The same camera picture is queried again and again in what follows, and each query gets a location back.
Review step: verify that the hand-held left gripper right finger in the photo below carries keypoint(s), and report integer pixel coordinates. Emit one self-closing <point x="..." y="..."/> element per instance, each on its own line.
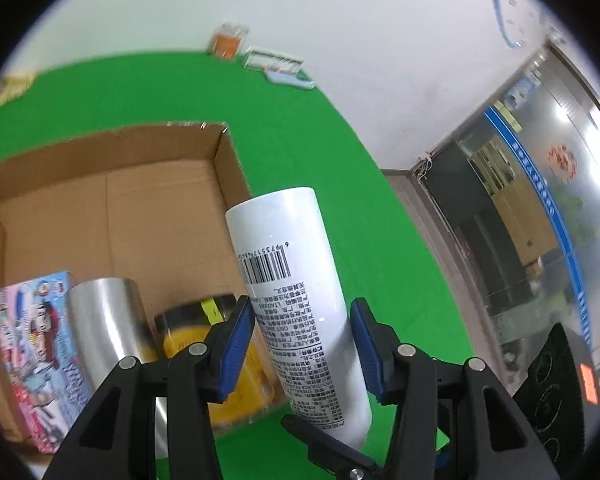
<point x="367" y="355"/>

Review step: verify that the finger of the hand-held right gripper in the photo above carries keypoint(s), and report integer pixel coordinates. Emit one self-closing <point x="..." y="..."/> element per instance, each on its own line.
<point x="330" y="452"/>
<point x="442" y="458"/>

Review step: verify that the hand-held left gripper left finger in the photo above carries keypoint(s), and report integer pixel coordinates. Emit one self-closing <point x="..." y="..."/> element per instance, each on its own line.
<point x="235" y="350"/>

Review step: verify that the yellow label jar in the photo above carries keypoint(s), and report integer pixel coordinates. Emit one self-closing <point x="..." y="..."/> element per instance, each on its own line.
<point x="180" y="340"/>

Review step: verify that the white plastic bottle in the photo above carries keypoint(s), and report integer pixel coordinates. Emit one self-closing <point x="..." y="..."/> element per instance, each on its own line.
<point x="290" y="240"/>

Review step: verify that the silver tin can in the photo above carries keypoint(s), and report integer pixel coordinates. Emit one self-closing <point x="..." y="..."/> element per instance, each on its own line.
<point x="105" y="315"/>

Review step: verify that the large cardboard box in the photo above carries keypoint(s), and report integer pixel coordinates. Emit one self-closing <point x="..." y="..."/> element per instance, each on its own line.
<point x="130" y="210"/>

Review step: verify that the colourful cartoon toy box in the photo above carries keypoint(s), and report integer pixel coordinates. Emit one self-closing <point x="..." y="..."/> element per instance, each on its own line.
<point x="35" y="340"/>

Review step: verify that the black panel with orange label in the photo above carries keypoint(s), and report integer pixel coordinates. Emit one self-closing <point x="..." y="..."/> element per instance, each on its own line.
<point x="555" y="400"/>

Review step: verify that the glass door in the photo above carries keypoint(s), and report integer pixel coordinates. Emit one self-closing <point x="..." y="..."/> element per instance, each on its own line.
<point x="530" y="220"/>

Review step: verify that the green felt table cover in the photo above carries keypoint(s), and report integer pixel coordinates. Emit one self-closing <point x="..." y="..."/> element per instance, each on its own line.
<point x="305" y="150"/>

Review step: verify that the light remote control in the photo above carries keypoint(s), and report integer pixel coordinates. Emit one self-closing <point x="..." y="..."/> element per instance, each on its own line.
<point x="290" y="80"/>

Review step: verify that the clear plastic box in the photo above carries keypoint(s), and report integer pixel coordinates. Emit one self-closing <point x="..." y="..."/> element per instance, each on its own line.
<point x="272" y="60"/>

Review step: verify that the small orange jar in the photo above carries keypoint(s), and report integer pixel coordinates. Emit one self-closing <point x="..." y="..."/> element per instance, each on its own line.
<point x="226" y="42"/>

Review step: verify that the blue wall decal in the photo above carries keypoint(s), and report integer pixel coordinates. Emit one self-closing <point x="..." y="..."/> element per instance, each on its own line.
<point x="497" y="5"/>

